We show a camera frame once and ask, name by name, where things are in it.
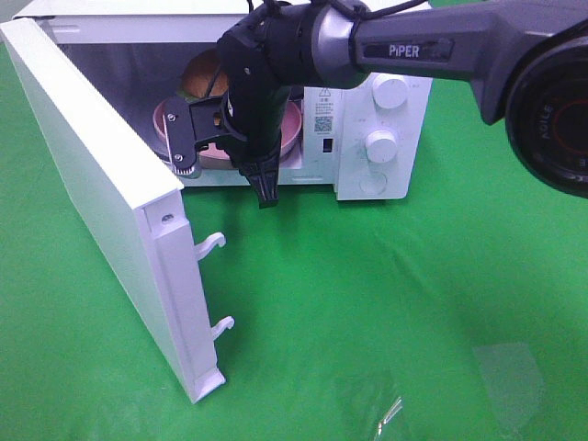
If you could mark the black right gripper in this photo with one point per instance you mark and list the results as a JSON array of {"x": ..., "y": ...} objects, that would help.
[{"x": 245, "y": 121}]

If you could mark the pink plate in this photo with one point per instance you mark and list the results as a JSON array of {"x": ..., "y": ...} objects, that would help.
[{"x": 216, "y": 159}]

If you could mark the burger with lettuce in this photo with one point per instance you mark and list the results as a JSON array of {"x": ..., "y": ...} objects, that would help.
[{"x": 203, "y": 77}]

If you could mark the white microwave door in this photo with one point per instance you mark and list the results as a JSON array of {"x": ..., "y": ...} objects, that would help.
[{"x": 101, "y": 193}]

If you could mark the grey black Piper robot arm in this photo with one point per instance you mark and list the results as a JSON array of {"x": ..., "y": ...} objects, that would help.
[{"x": 526, "y": 63}]

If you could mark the white warning label sticker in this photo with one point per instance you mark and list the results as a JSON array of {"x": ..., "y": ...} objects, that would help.
[{"x": 325, "y": 111}]

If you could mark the white microwave oven body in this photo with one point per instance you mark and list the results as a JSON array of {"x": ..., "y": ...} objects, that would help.
[{"x": 96, "y": 74}]

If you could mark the white upper power knob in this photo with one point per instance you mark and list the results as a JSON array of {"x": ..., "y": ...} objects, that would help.
[{"x": 389, "y": 91}]

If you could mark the clear tape patch on cloth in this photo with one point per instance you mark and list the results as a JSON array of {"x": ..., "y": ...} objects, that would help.
[{"x": 370, "y": 407}]

